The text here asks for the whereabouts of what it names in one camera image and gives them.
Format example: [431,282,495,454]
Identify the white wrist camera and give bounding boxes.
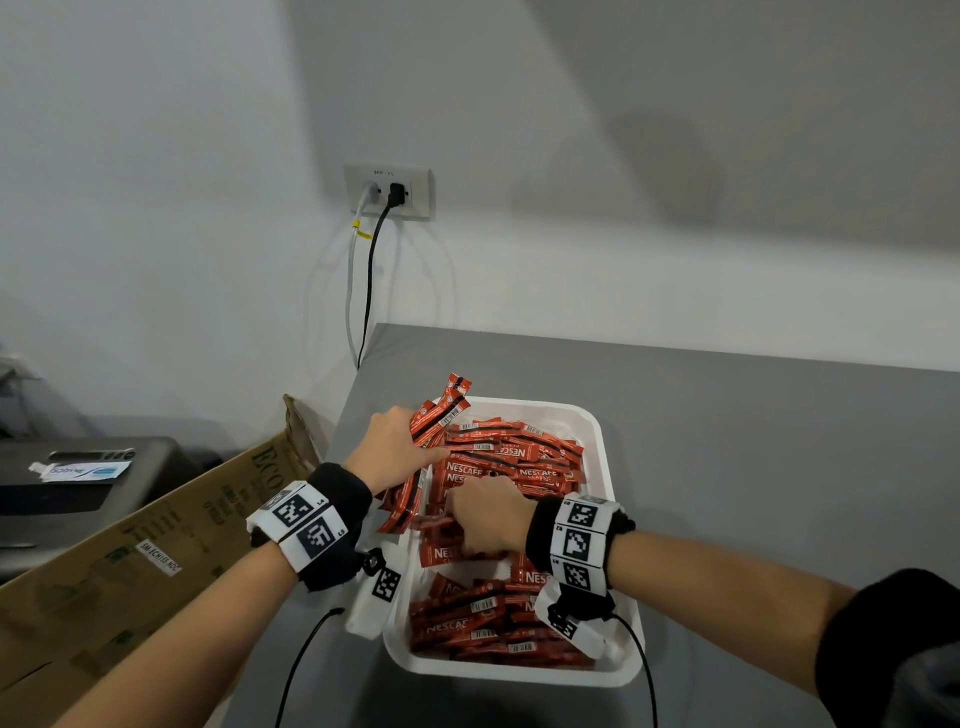
[533,577,613,661]
[344,543,406,641]

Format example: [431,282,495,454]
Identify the white and blue packet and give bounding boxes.
[28,459,133,483]

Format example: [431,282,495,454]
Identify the white power cable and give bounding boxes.
[344,183,380,365]

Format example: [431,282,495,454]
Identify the person's right forearm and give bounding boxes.
[607,532,856,695]

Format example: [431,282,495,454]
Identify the black right camera cable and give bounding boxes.
[611,613,660,728]

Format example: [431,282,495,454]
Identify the pile of red coffee sachets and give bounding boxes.
[408,539,594,669]

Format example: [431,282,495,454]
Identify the grey wall socket plate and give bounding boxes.
[343,163,436,221]

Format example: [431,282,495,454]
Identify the black camera cable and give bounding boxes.
[273,607,346,728]
[611,613,660,728]

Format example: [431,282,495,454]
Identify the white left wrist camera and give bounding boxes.
[344,543,406,641]

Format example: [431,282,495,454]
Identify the grey knit garment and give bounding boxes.
[892,644,960,728]

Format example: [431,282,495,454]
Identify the person's left forearm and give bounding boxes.
[52,543,298,728]

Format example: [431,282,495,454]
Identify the white plastic tray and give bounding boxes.
[382,397,646,689]

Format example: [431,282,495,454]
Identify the person's right hand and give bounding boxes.
[446,476,538,558]

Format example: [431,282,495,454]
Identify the bunch of Nescafe sachets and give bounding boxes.
[377,373,472,535]

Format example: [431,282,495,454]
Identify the black shirt sleeve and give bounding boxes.
[815,568,960,728]

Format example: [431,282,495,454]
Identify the person's left hand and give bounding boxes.
[343,406,451,496]

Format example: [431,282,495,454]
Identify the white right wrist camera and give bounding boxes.
[533,577,613,661]

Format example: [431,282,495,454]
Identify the black right wristband with markers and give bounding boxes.
[524,494,637,622]

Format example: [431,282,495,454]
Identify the dark grey printer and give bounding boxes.
[0,437,189,579]

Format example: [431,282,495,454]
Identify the black left camera cable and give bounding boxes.
[273,607,346,728]

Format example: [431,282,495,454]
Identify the black left wristband with markers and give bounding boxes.
[245,462,374,594]

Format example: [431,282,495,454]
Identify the black power cable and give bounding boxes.
[356,203,395,369]

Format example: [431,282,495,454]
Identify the black wristband with markers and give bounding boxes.
[524,494,637,622]
[245,462,374,594]

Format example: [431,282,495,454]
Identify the brown cardboard box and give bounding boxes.
[0,395,322,728]

